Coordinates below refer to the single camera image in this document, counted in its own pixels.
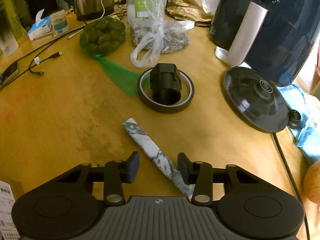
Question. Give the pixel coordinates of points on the small teal label tub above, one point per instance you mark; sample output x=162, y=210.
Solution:
x=60, y=23

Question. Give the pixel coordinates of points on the plastic bag of seeds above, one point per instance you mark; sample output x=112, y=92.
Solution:
x=165, y=37

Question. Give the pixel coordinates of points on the dark blue air fryer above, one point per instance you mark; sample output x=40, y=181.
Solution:
x=275, y=30

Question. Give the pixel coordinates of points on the black round kettle base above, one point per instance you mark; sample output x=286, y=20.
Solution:
x=252, y=100

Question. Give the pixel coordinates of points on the tissue pack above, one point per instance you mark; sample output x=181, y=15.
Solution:
x=38, y=27

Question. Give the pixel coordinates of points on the clear plastic container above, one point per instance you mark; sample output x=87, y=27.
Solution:
x=7, y=35

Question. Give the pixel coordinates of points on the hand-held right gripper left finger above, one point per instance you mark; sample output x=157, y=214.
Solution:
x=132, y=167

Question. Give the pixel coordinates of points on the mobile phone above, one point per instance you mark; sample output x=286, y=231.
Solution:
x=8, y=73

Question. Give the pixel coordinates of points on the brown crinkled paper bag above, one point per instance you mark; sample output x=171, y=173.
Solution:
x=190, y=7

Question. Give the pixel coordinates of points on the brown tape roll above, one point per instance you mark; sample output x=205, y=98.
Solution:
x=185, y=97

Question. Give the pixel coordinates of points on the small black knob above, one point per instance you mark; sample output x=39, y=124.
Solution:
x=295, y=118

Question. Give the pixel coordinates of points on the white printed paper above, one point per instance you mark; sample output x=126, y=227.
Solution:
x=6, y=210

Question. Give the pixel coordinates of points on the marble patterned stick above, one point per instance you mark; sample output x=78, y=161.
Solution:
x=147, y=142

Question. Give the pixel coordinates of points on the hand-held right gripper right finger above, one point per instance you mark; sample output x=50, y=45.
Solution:
x=183, y=168

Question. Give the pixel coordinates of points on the blue wet wipes pack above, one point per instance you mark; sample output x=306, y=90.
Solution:
x=308, y=120

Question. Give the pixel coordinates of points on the round orange fruit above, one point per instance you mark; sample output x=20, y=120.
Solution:
x=313, y=182

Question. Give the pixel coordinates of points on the white ribbon roll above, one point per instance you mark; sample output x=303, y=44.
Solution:
x=187, y=25

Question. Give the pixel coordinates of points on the green net bag of nuts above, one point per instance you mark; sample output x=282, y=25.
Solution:
x=102, y=35

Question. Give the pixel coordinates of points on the white strip loop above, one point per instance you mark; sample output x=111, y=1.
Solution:
x=222, y=53

